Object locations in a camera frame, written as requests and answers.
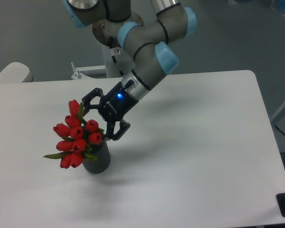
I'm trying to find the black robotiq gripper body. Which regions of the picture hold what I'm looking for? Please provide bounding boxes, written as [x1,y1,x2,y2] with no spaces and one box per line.
[98,82,139,122]

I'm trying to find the white pedestal base bracket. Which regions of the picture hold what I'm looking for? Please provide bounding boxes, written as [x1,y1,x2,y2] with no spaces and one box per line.
[71,62,106,80]

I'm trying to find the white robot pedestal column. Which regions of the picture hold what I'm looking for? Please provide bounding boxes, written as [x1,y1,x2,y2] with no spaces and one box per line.
[92,13,146,78]

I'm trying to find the dark grey ribbed vase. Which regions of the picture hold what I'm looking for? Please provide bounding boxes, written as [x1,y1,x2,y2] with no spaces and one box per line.
[82,141,111,174]

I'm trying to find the black cable on pedestal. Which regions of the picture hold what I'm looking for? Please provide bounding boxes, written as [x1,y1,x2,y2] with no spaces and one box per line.
[108,36,126,77]

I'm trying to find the red tulip bouquet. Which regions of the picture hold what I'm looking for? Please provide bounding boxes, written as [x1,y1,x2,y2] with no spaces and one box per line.
[43,100,105,169]

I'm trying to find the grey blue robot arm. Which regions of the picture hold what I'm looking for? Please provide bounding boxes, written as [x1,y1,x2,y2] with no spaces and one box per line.
[63,0,197,141]

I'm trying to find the white chair armrest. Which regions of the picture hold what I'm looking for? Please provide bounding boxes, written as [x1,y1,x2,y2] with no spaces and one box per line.
[0,62,34,85]

